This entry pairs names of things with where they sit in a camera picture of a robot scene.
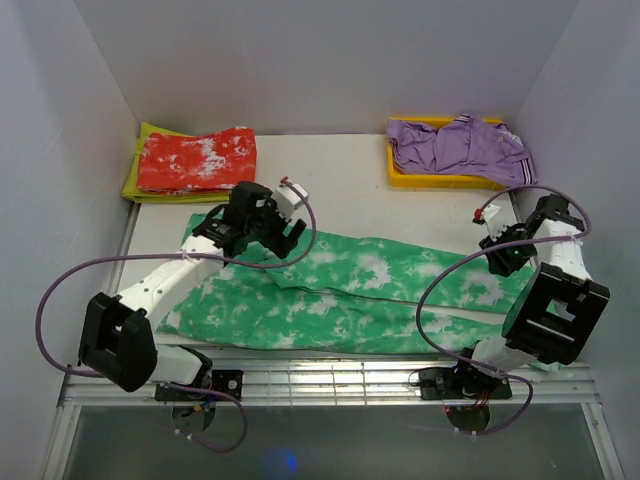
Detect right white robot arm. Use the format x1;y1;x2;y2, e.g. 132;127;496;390
451;194;610;397

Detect purple trousers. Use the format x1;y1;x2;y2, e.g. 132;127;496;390
386;113;537;187

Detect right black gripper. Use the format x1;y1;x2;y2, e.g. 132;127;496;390
478;222;538;277

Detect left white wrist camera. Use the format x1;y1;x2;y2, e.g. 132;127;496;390
271;177;309;222

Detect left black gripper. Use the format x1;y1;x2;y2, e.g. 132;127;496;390
246;192;306;260

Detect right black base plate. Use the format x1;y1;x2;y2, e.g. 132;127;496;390
417;367;512;400

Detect yellow folded trousers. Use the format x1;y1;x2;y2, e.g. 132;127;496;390
121;121;246;203

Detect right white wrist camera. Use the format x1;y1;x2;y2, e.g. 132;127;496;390
473;203;510;241

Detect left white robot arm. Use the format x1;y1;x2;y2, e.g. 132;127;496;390
78;179;309;400

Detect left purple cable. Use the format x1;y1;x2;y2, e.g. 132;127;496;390
35;182;317;455

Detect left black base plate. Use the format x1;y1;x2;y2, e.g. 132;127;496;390
154;369;244;403

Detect red tie-dye folded trousers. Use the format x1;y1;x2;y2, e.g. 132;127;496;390
136;126;259;195

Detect yellow plastic tray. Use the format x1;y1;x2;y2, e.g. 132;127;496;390
385;116;506;191

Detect green tie-dye trousers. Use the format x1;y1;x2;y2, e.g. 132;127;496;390
159;231;533;355

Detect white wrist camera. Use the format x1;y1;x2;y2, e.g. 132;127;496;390
271;177;309;222
473;203;510;241

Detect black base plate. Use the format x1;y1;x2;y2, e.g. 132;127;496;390
417;367;512;400
154;369;244;403

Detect aluminium rail frame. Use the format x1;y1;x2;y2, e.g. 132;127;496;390
57;329;601;409

